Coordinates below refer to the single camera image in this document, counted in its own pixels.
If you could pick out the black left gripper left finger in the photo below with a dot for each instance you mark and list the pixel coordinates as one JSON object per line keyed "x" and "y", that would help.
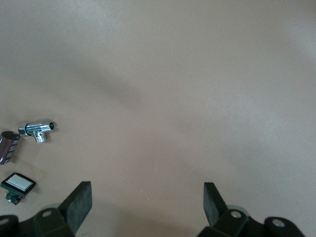
{"x": 76, "y": 205}

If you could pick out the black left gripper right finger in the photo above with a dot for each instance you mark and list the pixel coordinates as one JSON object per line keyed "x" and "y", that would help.
{"x": 213, "y": 207}

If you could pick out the square white-faced black pushbutton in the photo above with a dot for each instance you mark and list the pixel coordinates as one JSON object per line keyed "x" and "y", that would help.
{"x": 18, "y": 184}

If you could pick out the chrome angle valve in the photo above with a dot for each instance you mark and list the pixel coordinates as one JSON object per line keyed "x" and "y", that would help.
{"x": 37, "y": 127}

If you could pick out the dark brown cylindrical capacitor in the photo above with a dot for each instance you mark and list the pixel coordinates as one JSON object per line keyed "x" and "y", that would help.
{"x": 8, "y": 148}

